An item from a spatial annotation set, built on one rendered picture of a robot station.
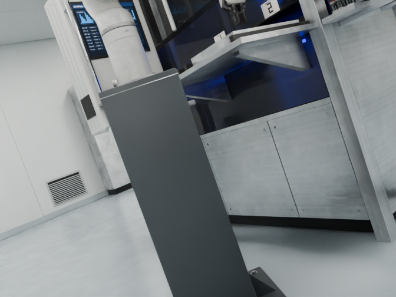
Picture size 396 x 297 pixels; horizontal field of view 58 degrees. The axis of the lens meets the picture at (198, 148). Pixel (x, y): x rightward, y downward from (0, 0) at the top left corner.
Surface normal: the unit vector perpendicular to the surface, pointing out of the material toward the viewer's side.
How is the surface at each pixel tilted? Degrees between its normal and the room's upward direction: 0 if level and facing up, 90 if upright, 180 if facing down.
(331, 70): 90
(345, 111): 90
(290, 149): 90
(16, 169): 90
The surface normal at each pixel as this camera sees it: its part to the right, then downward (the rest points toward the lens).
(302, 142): -0.77, 0.31
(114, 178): 0.54, -0.13
